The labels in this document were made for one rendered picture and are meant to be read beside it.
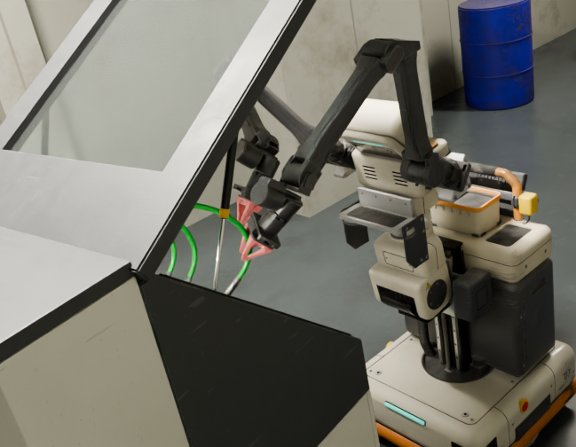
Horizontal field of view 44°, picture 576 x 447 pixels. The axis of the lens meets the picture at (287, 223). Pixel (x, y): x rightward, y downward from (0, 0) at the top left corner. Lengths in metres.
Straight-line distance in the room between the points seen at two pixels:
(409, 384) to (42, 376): 1.80
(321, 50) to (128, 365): 3.62
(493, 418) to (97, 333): 1.69
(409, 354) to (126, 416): 1.76
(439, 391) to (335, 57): 2.67
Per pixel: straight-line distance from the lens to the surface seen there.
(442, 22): 6.81
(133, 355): 1.30
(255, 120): 2.06
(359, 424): 1.97
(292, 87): 4.55
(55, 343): 1.20
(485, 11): 6.12
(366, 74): 1.78
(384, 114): 2.15
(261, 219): 1.72
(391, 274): 2.41
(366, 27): 4.99
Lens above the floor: 2.02
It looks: 25 degrees down
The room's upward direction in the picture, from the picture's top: 12 degrees counter-clockwise
